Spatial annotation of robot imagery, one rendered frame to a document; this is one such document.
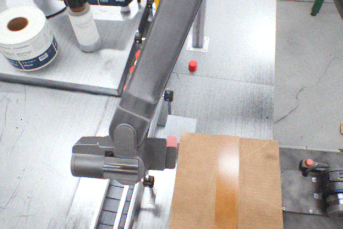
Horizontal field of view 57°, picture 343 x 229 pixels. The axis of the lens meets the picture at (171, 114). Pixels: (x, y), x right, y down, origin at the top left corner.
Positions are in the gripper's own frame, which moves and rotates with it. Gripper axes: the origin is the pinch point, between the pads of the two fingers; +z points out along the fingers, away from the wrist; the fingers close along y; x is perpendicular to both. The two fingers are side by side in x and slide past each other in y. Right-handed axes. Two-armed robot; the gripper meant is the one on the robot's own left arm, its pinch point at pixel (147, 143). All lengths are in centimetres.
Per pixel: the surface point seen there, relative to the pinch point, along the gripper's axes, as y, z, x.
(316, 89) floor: -92, 161, -9
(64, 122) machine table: 38, 41, 4
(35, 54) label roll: 50, 44, -20
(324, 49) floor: -103, 185, -39
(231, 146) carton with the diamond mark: -19.6, 6.7, 0.8
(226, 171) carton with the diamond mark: -18.4, 2.5, 5.9
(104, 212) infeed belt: 14.8, 16.8, 25.5
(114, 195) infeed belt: 12.9, 20.3, 21.3
